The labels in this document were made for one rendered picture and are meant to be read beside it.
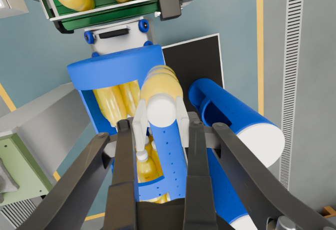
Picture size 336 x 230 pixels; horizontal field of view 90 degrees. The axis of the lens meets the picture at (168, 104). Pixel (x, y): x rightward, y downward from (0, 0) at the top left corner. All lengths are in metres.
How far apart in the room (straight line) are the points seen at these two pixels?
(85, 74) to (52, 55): 1.42
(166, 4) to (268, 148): 0.76
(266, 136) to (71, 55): 1.62
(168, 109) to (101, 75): 0.26
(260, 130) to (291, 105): 1.56
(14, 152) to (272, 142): 1.10
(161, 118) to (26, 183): 0.86
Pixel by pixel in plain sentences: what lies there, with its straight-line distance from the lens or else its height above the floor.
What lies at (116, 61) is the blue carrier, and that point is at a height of 1.23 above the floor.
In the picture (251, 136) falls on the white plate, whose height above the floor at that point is 1.04.
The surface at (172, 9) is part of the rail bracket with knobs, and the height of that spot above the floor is 1.00.
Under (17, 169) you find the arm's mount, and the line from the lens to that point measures 0.98.
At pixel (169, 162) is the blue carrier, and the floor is 1.20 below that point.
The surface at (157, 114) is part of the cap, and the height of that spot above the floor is 1.45.
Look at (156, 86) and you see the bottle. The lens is 0.24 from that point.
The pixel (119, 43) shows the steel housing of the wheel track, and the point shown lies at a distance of 0.73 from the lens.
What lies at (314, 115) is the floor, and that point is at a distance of 2.69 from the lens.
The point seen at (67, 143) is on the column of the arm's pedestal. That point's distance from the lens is 1.21.
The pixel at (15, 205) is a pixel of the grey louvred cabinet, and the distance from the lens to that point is 2.42.
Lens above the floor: 1.64
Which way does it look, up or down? 68 degrees down
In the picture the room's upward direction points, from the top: 165 degrees clockwise
